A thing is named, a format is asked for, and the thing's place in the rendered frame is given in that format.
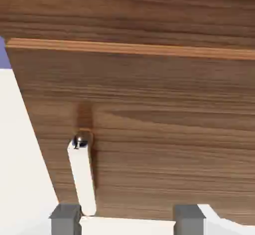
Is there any silver metal door handle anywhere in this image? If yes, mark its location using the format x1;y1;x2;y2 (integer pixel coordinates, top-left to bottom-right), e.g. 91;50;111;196
67;128;98;217

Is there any brown wooden cabinet door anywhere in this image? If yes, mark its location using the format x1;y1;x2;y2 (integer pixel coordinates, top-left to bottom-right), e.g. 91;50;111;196
4;37;255;227

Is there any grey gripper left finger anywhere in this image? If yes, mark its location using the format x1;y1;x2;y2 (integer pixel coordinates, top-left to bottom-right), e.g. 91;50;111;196
0;202;83;235

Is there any brown wooden cabinet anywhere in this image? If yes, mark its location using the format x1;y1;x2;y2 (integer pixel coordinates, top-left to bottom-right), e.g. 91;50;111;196
0;0;255;227

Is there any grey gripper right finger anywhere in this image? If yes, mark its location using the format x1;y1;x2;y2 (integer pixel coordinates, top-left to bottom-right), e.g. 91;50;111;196
172;203;255;235

